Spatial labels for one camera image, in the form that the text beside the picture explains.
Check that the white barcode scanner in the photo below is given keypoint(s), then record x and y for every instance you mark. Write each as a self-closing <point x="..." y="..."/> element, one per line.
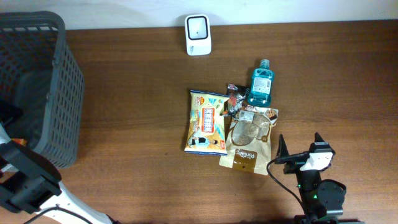
<point x="198" y="35"/>

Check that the beige cookie pouch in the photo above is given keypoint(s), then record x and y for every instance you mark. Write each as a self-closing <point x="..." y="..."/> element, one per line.
<point x="248" y="144"/>

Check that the dark red snack packet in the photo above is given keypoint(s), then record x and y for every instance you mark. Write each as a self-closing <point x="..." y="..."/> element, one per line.
<point x="237" y="95"/>

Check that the yellow snack bag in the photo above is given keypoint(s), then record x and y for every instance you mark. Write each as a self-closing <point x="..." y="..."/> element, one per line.
<point x="206" y="134"/>

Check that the teal mouthwash bottle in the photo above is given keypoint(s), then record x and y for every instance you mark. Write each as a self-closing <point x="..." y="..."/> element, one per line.
<point x="262" y="80"/>

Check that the orange snack packet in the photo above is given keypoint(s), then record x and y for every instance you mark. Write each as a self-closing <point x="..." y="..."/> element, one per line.
<point x="22" y="142"/>

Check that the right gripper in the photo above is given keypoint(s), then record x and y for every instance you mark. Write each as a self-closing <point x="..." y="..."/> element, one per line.
<point x="282" y="150"/>

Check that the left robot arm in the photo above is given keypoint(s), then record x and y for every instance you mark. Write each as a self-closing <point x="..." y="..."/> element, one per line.
<point x="37" y="186"/>

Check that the grey plastic mesh basket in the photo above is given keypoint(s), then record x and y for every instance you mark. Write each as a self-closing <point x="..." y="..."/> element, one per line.
<point x="40" y="76"/>

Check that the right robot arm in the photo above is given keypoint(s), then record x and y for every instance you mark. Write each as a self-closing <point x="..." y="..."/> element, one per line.
<point x="321" y="200"/>

